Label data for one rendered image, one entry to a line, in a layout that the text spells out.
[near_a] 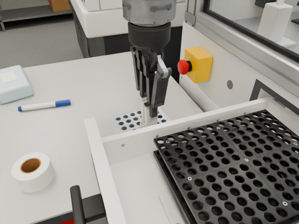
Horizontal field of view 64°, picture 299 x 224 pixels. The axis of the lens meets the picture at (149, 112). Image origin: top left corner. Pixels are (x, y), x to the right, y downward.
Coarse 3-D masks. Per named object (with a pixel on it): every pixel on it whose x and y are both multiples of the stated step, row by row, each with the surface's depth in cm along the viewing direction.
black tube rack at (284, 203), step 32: (192, 128) 40; (224, 128) 41; (256, 128) 45; (288, 128) 40; (160, 160) 39; (192, 160) 35; (224, 160) 39; (256, 160) 35; (288, 160) 35; (224, 192) 31; (256, 192) 31; (288, 192) 31
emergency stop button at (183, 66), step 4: (180, 60) 62; (184, 60) 61; (180, 64) 62; (184, 64) 61; (188, 64) 62; (180, 68) 62; (184, 68) 61; (188, 68) 62; (180, 72) 63; (184, 72) 61
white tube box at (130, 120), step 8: (128, 112) 60; (136, 112) 61; (160, 112) 61; (112, 120) 59; (120, 120) 58; (128, 120) 59; (136, 120) 58; (160, 120) 58; (168, 120) 58; (120, 128) 56; (128, 128) 56; (136, 128) 56
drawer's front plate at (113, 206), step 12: (84, 120) 38; (96, 132) 35; (96, 144) 34; (96, 156) 32; (96, 168) 30; (108, 168) 30; (108, 180) 29; (108, 192) 28; (108, 204) 26; (120, 204) 26; (108, 216) 25; (120, 216) 25
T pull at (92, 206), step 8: (72, 192) 29; (80, 192) 30; (72, 200) 29; (80, 200) 29; (88, 200) 29; (96, 200) 29; (72, 208) 28; (80, 208) 28; (88, 208) 28; (96, 208) 28; (104, 208) 28; (80, 216) 27; (88, 216) 27; (96, 216) 27; (104, 216) 28
